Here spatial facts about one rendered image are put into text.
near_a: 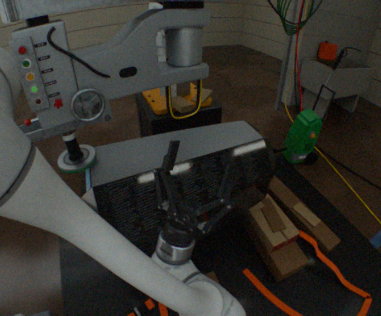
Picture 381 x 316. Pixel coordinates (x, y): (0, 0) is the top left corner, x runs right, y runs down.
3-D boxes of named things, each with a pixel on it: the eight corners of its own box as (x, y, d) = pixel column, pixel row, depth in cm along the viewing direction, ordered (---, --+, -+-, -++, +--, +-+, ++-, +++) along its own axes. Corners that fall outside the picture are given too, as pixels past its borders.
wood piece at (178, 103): (168, 103, 180) (168, 98, 177) (179, 100, 184) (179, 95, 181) (181, 113, 167) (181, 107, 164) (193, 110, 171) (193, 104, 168)
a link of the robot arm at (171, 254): (147, 251, 53) (151, 232, 52) (169, 237, 61) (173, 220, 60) (177, 270, 49) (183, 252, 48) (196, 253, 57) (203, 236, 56)
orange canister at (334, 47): (313, 58, 319) (317, 38, 298) (330, 58, 335) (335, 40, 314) (323, 62, 303) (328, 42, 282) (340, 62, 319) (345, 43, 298)
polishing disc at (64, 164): (93, 168, 107) (93, 166, 106) (55, 174, 103) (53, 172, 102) (97, 143, 123) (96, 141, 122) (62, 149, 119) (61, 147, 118)
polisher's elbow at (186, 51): (164, 58, 122) (163, 24, 110) (198, 57, 124) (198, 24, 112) (166, 68, 108) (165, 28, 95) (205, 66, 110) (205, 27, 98)
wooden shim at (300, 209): (291, 208, 179) (292, 207, 178) (298, 203, 183) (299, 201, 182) (313, 227, 162) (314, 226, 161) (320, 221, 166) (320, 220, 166)
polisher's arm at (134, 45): (190, 85, 139) (190, 4, 108) (212, 97, 123) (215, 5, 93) (68, 117, 109) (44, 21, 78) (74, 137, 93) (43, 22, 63)
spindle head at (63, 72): (109, 97, 117) (96, 12, 89) (120, 113, 102) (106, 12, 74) (44, 118, 102) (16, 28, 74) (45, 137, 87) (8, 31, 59)
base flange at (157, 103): (142, 93, 208) (141, 89, 205) (190, 85, 223) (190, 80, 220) (156, 116, 173) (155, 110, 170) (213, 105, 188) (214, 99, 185)
